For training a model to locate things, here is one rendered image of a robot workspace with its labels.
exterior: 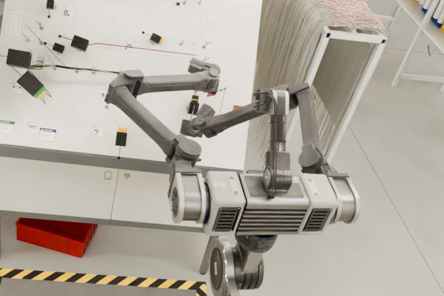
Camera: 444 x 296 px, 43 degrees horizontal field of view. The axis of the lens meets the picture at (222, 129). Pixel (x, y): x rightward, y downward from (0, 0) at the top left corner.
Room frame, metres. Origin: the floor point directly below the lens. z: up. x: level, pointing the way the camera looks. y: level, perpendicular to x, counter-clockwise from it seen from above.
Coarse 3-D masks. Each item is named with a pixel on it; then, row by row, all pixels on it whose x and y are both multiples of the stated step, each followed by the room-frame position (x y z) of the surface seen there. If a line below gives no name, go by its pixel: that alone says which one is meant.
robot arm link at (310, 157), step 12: (300, 84) 1.90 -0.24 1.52; (300, 96) 1.85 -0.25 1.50; (312, 96) 1.86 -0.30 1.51; (300, 108) 1.79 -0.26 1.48; (312, 108) 1.78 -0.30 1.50; (312, 120) 1.72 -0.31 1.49; (312, 132) 1.66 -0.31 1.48; (312, 144) 1.58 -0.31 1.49; (300, 156) 1.54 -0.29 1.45; (312, 156) 1.53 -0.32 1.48
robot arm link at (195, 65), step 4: (192, 60) 1.96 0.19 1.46; (196, 60) 1.96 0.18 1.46; (200, 60) 1.98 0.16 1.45; (192, 64) 1.94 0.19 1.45; (196, 64) 1.95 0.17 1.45; (200, 64) 1.95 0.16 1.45; (204, 64) 1.96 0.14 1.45; (188, 68) 1.94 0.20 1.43; (192, 68) 1.93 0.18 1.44; (196, 68) 1.93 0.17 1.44; (200, 68) 1.93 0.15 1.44; (204, 68) 1.93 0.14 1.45; (212, 68) 1.93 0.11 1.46; (192, 72) 1.93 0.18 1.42; (212, 72) 1.90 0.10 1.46; (216, 72) 1.92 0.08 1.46; (212, 76) 1.88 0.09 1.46; (216, 76) 1.89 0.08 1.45
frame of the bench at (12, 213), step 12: (0, 216) 1.85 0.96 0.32; (12, 216) 1.83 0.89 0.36; (24, 216) 1.84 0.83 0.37; (36, 216) 1.86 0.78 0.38; (48, 216) 1.87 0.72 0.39; (60, 216) 1.89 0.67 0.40; (72, 216) 1.91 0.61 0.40; (0, 228) 1.84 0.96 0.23; (156, 228) 2.02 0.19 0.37; (168, 228) 2.03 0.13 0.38; (180, 228) 2.05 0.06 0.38; (192, 228) 2.06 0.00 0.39; (0, 240) 1.83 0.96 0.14; (0, 252) 1.83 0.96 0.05; (204, 264) 2.10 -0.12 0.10
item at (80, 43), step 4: (60, 36) 2.10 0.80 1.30; (76, 36) 2.10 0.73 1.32; (72, 40) 2.08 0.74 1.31; (76, 40) 2.09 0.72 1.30; (80, 40) 2.09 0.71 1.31; (84, 40) 2.10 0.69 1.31; (88, 40) 2.11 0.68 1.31; (72, 44) 2.07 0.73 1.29; (76, 44) 2.08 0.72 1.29; (80, 44) 2.08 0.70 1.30; (84, 44) 2.09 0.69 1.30; (88, 44) 2.13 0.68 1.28; (76, 48) 2.10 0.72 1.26; (80, 48) 2.07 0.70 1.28; (84, 48) 2.08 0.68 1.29
